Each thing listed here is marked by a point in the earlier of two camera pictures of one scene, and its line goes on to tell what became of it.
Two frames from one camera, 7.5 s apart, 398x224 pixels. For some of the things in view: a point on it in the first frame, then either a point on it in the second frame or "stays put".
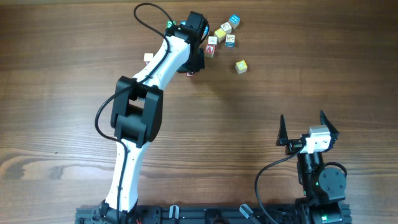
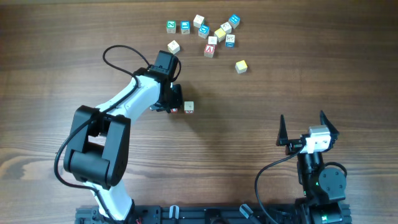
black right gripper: [292, 146] stays put
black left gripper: [199, 65] to [177, 102]
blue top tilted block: [234, 20] stays put
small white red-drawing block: [212, 40] stays put
